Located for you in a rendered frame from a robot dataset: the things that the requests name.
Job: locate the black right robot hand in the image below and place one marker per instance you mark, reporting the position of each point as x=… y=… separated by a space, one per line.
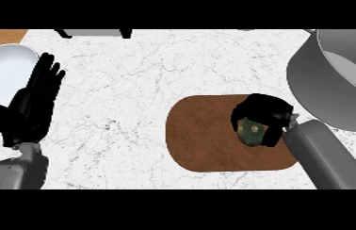
x=265 y=108

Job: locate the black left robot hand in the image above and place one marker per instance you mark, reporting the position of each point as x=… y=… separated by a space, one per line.
x=33 y=105

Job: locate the green squash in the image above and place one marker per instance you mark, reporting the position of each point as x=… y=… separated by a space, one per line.
x=251 y=132

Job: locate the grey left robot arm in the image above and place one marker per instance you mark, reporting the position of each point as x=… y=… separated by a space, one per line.
x=25 y=166

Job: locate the brown wooden cutting board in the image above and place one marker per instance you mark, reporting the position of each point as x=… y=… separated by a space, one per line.
x=209 y=136

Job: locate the grey metal pot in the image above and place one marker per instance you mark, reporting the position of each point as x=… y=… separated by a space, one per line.
x=327 y=83

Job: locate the white rounded appliance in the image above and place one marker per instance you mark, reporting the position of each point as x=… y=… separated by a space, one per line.
x=14 y=72

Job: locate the grey appliance with black legs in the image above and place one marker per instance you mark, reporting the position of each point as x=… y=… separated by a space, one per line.
x=95 y=33

